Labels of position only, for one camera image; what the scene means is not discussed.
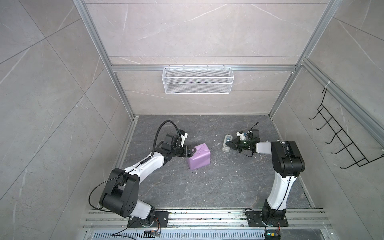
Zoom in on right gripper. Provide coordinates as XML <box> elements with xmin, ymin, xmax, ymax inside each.
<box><xmin>226</xmin><ymin>136</ymin><xmax>252</xmax><ymax>153</ymax></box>

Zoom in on grey tape dispenser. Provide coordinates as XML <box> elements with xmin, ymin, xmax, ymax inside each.
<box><xmin>222</xmin><ymin>135</ymin><xmax>233</xmax><ymax>153</ymax></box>

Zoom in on pink wrapping paper sheet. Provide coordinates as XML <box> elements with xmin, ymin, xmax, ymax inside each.
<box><xmin>187</xmin><ymin>143</ymin><xmax>211</xmax><ymax>170</ymax></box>

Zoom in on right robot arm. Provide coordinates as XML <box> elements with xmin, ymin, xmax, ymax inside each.
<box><xmin>224</xmin><ymin>129</ymin><xmax>305</xmax><ymax>222</ymax></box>

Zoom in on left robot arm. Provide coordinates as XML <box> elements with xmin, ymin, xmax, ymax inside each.
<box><xmin>100</xmin><ymin>131</ymin><xmax>196</xmax><ymax>223</ymax></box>

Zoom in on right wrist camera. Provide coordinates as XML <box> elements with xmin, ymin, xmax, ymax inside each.
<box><xmin>236</xmin><ymin>131</ymin><xmax>247</xmax><ymax>141</ymax></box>

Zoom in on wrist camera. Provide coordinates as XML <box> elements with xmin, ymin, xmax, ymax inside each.
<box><xmin>236</xmin><ymin>131</ymin><xmax>247</xmax><ymax>141</ymax></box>
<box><xmin>179</xmin><ymin>129</ymin><xmax>188</xmax><ymax>147</ymax></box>

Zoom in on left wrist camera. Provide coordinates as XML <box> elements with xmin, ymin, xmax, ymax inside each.
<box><xmin>179</xmin><ymin>129</ymin><xmax>188</xmax><ymax>147</ymax></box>

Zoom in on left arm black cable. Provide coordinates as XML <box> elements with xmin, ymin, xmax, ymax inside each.
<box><xmin>150</xmin><ymin>120</ymin><xmax>181</xmax><ymax>157</ymax></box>

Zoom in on white wire mesh basket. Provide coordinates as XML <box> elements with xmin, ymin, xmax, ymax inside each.
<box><xmin>162</xmin><ymin>67</ymin><xmax>235</xmax><ymax>95</ymax></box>

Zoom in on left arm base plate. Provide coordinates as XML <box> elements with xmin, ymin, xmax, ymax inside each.
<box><xmin>127</xmin><ymin>211</ymin><xmax>170</xmax><ymax>228</ymax></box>

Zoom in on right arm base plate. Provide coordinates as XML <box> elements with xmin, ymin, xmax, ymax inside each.
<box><xmin>245</xmin><ymin>210</ymin><xmax>289</xmax><ymax>227</ymax></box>

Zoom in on black wire hook rack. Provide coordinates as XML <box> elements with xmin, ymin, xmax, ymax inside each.
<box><xmin>308</xmin><ymin>88</ymin><xmax>384</xmax><ymax>170</ymax></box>

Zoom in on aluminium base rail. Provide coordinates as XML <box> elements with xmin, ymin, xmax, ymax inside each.
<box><xmin>81</xmin><ymin>209</ymin><xmax>337</xmax><ymax>240</ymax></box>

